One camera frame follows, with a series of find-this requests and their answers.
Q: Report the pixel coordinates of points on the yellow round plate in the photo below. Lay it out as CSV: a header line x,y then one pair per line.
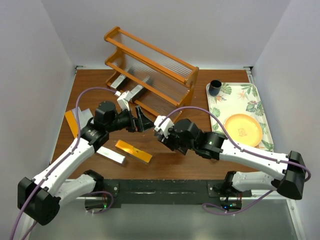
x,y
244,129

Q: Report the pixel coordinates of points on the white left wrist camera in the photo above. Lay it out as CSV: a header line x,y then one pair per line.
x,y
123,99

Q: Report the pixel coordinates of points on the dark blue cup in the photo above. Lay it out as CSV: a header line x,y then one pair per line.
x,y
214,87

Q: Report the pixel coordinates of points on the black toothpaste box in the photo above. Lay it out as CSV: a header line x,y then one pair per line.
x,y
137,92

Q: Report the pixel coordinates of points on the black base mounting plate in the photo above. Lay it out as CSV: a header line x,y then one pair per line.
x,y
167,192

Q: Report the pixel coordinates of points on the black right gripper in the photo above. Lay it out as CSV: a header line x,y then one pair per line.
x,y
169,142

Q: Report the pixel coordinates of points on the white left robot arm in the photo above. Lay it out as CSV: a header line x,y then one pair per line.
x,y
41,197

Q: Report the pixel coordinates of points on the orange wooden three-tier shelf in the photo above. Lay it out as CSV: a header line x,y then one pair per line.
x,y
169,81

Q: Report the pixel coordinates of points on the aluminium frame rail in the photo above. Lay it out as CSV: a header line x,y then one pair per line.
x,y
291,208

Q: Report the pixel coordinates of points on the orange toothpaste box far left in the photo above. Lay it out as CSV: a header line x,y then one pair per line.
x,y
72,123

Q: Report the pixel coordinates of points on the grey toothpaste box far left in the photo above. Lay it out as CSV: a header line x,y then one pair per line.
x,y
77,112

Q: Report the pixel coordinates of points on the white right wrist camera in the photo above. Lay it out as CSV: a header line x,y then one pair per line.
x,y
163,124

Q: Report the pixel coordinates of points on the orange toothpaste box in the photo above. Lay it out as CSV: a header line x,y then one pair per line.
x,y
72,123
133,151

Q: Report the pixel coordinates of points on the orange toothpaste box centre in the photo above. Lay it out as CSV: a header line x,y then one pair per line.
x,y
133,151

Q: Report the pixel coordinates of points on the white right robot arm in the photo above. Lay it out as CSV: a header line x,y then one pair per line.
x,y
283,173

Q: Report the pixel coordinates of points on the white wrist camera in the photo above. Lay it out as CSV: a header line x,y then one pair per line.
x,y
123,99
163,124

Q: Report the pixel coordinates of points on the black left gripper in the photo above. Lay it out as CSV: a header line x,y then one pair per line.
x,y
134,123

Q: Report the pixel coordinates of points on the silver toothpaste box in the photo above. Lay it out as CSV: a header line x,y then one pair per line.
x,y
86,115
119,82
111,155

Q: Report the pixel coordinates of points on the floral patterned serving tray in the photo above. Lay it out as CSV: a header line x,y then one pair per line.
x,y
241,98

